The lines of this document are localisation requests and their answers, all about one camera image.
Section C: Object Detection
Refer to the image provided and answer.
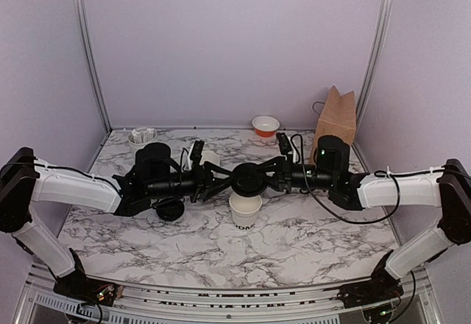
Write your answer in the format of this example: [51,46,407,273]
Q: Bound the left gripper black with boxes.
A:
[147,161,236,203]

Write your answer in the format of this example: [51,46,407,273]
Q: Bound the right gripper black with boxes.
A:
[249,154,336,194]

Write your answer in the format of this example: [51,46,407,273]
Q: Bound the black plastic cup lid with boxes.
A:
[230,162,268,197]

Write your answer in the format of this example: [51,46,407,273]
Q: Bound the white paper cup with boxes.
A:
[229,192,263,230]

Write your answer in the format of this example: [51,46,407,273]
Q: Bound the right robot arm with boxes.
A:
[250,133,470,308]

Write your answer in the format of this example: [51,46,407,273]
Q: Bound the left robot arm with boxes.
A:
[1,141,236,303]

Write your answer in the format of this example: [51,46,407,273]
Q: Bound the stack of white paper cups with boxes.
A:
[199,150,220,172]

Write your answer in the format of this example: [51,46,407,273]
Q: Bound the orange white bowl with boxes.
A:
[252,116,280,138]

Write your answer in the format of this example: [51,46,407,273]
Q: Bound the white sugar packets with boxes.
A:
[130,127,156,144]

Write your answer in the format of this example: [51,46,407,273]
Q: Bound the grey cylindrical canister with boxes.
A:
[128,127,157,151]

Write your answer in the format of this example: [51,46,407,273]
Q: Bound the brown paper bag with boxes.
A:
[309,85,356,164]

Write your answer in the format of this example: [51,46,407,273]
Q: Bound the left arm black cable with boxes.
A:
[0,147,192,211]

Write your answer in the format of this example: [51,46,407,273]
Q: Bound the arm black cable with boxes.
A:
[0,147,192,211]
[290,134,453,225]

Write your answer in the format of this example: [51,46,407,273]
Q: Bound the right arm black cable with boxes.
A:
[290,134,453,225]

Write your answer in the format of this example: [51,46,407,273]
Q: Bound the front aluminium rail base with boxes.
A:
[13,263,443,323]

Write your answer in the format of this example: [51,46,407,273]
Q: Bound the right aluminium frame post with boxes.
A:
[355,0,398,133]

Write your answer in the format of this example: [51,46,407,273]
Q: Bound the aluminium frame post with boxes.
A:
[355,0,398,133]
[74,0,112,135]

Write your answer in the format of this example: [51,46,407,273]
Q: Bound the left aluminium frame post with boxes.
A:
[74,0,112,135]

